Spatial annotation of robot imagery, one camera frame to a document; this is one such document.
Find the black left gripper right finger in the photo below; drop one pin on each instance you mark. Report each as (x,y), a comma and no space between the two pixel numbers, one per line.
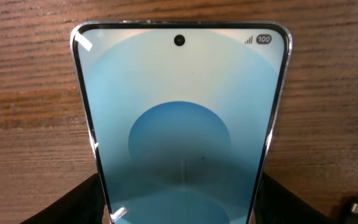
(277,205)

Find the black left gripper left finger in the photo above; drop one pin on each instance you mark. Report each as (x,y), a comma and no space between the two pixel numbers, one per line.
(82,205)

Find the blue screen Galaxy smartphone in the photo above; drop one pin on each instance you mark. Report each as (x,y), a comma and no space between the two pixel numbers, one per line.
(180,114)

